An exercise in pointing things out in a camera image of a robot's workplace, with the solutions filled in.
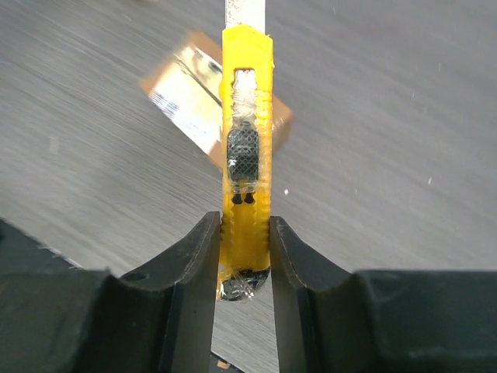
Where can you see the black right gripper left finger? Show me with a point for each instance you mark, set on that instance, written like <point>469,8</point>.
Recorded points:
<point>160,316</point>

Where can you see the brown cardboard express box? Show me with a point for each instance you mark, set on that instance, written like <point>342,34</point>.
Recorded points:
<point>186,88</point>

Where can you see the yellow utility knife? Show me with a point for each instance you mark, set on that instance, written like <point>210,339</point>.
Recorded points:
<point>246,93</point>

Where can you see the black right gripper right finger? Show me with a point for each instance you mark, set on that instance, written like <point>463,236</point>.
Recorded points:
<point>321,311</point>

